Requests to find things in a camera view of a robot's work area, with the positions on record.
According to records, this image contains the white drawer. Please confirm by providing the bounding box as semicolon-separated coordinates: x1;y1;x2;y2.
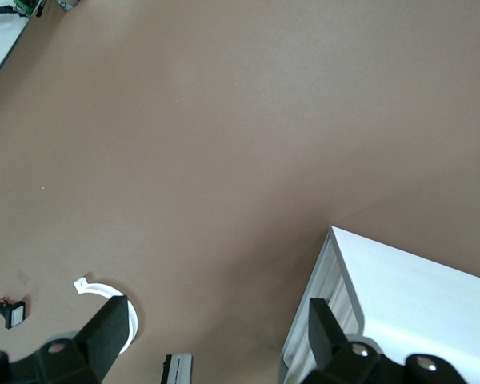
323;239;361;333

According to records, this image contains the white drawer cabinet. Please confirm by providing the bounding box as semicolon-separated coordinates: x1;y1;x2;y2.
278;225;480;384

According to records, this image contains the small grey black device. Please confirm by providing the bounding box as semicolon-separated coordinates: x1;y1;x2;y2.
162;352;194;384

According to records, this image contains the green board with red display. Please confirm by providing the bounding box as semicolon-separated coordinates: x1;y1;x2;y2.
12;0;46;18

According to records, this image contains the white curved plastic arc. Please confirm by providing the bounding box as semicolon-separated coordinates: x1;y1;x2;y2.
73;275;140;355

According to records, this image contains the black square push switch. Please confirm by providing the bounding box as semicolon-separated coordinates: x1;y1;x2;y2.
0;294;27;330

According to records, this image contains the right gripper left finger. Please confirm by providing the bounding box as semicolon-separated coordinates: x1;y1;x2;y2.
0;296;130;384

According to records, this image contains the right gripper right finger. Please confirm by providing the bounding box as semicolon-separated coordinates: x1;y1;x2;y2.
302;297;467;384

